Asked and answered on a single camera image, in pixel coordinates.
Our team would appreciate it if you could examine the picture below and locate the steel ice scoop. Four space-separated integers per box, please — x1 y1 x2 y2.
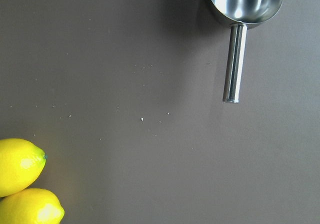
210 0 283 103

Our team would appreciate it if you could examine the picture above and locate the upper whole lemon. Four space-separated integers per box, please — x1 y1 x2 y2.
0 138 47 197

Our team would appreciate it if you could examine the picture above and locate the whole lemon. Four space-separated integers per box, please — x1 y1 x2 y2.
0 188 65 223
0 138 47 197

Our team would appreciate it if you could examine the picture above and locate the lower whole lemon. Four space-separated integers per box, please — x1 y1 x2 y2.
0 188 65 223

